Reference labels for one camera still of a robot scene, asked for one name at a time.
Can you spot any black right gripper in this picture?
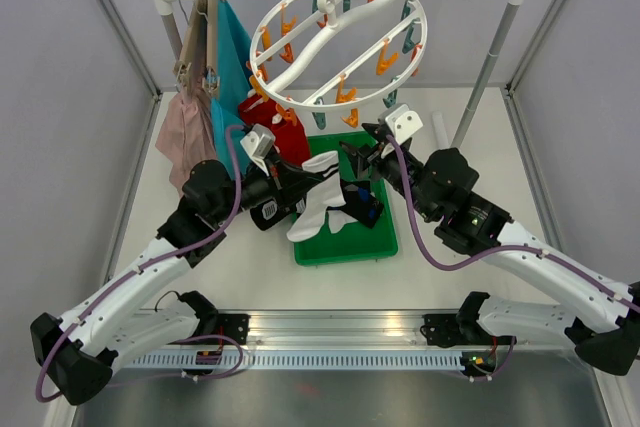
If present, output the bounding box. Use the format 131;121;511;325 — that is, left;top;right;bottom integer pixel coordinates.
338;140;437;221

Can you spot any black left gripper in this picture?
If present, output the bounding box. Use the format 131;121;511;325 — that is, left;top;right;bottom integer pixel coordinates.
211;148;324;224

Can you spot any white sock with black stripes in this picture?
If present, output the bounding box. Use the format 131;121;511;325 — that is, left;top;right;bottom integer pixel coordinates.
287;150;345;243

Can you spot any red christmas sock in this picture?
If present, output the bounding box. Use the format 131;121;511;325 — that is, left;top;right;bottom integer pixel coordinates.
270;114;311;166
238;94;277;127

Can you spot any orange clothes peg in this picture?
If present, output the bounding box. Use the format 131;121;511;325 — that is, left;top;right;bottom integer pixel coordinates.
249;75;269;101
276;104;298;126

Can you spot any white round clip hanger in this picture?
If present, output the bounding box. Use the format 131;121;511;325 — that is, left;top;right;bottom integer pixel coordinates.
261;0;422;104

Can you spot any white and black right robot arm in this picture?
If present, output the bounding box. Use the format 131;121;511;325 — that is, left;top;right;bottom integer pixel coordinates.
340;123;639;376

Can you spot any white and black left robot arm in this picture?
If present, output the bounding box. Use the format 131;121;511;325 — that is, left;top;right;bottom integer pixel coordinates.
30;150;340;406

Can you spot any beige clothes hanger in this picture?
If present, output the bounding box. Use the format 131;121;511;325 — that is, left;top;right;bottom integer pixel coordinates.
173;0;220;99

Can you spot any black sock with blue pattern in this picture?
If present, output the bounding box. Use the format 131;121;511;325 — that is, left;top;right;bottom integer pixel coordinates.
249;199;304;231

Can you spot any teal clothes peg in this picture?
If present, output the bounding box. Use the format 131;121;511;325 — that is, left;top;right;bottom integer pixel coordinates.
312;111;327;130

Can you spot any green plastic tray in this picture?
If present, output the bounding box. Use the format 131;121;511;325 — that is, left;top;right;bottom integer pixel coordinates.
294;131;398;266

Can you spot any orange peg on crossbar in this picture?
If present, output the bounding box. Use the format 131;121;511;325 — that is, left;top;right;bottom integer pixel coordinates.
375;38;399;76

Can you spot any pink hanging garment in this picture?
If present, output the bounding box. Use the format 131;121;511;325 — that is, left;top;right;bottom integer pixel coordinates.
155;85;218;196

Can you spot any teal hanging garment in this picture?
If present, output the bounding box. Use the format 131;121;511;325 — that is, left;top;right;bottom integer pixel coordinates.
211;0;251;178

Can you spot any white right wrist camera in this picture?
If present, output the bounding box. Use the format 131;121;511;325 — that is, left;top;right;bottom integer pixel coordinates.
378;104;423;145

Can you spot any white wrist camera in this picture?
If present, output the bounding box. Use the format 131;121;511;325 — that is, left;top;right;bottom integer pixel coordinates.
240;124;275;176
378;104;423;145

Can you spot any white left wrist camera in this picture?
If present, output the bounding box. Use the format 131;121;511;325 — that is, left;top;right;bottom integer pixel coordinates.
240;124;275;176

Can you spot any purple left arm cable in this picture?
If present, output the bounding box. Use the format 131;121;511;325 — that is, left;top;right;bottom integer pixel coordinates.
34;122;251;404

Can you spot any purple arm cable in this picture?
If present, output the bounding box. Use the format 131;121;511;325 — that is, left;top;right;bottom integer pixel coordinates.
384;134;640;316
34;122;251;404

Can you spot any white slotted cable duct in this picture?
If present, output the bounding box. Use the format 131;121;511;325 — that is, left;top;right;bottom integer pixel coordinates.
128;348;464;371

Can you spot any aluminium mounting rail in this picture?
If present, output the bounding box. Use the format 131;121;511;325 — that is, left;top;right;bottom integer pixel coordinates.
119;309;614;348

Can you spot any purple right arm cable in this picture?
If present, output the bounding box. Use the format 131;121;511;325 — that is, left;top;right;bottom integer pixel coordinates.
384;134;640;316

